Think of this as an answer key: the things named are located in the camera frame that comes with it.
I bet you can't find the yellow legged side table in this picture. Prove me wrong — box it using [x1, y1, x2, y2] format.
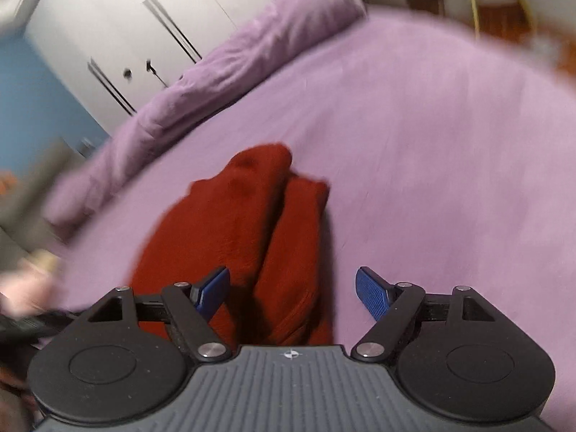
[453, 0, 538, 42]

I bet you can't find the lilac rumpled duvet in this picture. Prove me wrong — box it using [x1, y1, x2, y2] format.
[43, 0, 366, 237]

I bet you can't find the lilac bed sheet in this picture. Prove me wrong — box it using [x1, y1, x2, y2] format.
[55, 8, 575, 431]

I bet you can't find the rust red knit cardigan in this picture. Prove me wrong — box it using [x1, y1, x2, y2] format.
[131, 143, 333, 348]

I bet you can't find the white wardrobe with black handles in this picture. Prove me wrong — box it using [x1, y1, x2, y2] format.
[26, 0, 271, 133]

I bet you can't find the olive green headboard cushion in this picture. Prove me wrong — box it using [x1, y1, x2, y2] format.
[1, 139, 82, 260]

